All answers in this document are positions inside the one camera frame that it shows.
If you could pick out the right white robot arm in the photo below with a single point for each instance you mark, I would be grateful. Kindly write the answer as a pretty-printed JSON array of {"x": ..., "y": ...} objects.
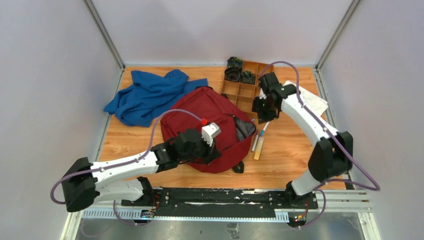
[{"x": 330, "y": 146}]

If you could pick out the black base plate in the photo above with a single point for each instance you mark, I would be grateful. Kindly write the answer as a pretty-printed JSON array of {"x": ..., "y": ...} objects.
[{"x": 220, "y": 202}]

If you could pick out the blue cloth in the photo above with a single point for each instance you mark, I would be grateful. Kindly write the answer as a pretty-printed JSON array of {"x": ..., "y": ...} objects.
[{"x": 150, "y": 95}]

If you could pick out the red backpack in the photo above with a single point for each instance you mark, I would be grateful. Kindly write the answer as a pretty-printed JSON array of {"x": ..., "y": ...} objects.
[{"x": 203, "y": 106}]

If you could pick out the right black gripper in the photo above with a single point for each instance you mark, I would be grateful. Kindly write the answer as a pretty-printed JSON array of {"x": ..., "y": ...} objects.
[{"x": 262, "y": 117}]

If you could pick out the rolled green tie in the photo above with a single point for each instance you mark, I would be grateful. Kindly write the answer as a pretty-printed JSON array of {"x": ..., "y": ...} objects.
[{"x": 247, "y": 77}]

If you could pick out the white folded cloth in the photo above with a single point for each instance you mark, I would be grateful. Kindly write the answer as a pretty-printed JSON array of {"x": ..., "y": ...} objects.
[{"x": 311, "y": 99}]

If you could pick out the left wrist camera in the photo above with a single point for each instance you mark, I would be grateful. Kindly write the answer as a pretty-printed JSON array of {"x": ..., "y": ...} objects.
[{"x": 209, "y": 132}]

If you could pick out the rolled dark tie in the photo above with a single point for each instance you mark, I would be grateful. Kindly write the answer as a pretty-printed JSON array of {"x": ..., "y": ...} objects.
[{"x": 233, "y": 74}]

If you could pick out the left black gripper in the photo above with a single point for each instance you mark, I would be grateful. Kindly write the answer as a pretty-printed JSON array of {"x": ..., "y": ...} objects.
[{"x": 209, "y": 153}]

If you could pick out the brown capped white marker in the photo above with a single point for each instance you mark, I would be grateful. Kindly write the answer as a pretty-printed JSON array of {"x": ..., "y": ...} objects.
[{"x": 254, "y": 144}]

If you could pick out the blue capped white marker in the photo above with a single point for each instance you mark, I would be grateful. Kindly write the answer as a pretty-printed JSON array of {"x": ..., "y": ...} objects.
[{"x": 264, "y": 129}]

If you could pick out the wooden divided tray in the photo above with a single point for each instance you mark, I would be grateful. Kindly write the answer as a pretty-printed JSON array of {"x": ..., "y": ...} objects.
[{"x": 241, "y": 94}]

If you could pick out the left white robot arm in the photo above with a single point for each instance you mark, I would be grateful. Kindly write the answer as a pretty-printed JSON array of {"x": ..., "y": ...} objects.
[{"x": 86, "y": 183}]

